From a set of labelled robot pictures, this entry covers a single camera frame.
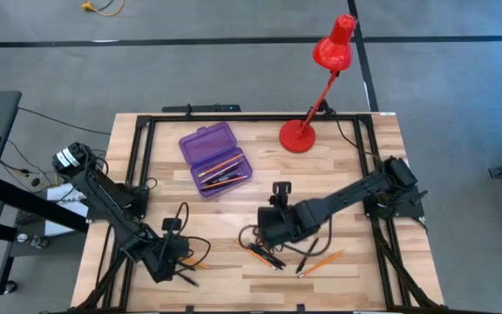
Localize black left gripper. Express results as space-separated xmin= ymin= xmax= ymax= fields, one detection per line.
xmin=145 ymin=238 xmax=194 ymax=283

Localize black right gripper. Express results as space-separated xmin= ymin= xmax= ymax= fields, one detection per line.
xmin=257 ymin=202 xmax=311 ymax=248

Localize orange pencil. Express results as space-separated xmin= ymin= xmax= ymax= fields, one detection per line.
xmin=296 ymin=249 xmax=345 ymax=279
xmin=233 ymin=237 xmax=279 ymax=272
xmin=200 ymin=174 xmax=249 ymax=191
xmin=184 ymin=256 xmax=211 ymax=270
xmin=197 ymin=153 xmax=246 ymax=179

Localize natural wood pencil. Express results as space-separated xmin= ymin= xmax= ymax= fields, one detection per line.
xmin=200 ymin=160 xmax=244 ymax=185

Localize purple translucent pencil box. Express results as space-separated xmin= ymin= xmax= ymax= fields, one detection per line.
xmin=178 ymin=121 xmax=254 ymax=199

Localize red desk lamp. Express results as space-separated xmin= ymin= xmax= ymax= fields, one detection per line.
xmin=278 ymin=13 xmax=359 ymax=154

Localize white paper sheet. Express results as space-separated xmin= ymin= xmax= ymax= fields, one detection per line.
xmin=43 ymin=182 xmax=92 ymax=237

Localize black power strip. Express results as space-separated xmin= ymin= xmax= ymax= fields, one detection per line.
xmin=160 ymin=103 xmax=242 ymax=114

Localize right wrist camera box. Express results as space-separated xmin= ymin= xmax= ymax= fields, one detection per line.
xmin=271 ymin=181 xmax=293 ymax=196

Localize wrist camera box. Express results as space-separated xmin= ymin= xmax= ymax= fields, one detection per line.
xmin=161 ymin=217 xmax=183 ymax=233
xmin=271 ymin=181 xmax=293 ymax=196

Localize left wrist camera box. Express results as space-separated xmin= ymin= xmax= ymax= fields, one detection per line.
xmin=161 ymin=217 xmax=183 ymax=233

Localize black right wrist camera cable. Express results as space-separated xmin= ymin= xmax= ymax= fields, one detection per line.
xmin=237 ymin=215 xmax=336 ymax=258

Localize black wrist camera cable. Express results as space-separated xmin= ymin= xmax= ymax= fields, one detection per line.
xmin=163 ymin=201 xmax=213 ymax=275
xmin=237 ymin=215 xmax=336 ymax=258

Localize black left wrist camera cable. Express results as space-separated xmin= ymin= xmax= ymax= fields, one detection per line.
xmin=163 ymin=201 xmax=213 ymax=275

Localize black aluminium table frame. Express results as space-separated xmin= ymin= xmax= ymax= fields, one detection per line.
xmin=74 ymin=113 xmax=446 ymax=314

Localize black desk base frame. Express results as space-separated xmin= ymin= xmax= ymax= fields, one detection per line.
xmin=0 ymin=176 xmax=90 ymax=297

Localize black floor cable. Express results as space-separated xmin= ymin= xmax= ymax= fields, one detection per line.
xmin=17 ymin=106 xmax=112 ymax=137

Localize yellow extension cable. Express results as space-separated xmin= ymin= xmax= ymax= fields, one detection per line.
xmin=80 ymin=0 xmax=126 ymax=18

